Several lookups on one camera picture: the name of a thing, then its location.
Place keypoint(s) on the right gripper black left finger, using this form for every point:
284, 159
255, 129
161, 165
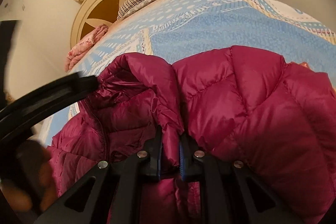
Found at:
109, 193

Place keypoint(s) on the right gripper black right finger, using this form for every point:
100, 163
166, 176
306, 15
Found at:
230, 192

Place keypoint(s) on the magenta puffer jacket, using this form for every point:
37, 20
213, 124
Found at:
237, 103

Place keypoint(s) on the person's left hand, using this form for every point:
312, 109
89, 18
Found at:
27, 181

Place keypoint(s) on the folded pink floral blanket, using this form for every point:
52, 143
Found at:
83, 46

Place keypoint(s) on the blue and pink bedspread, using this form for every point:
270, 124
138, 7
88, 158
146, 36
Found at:
176, 29

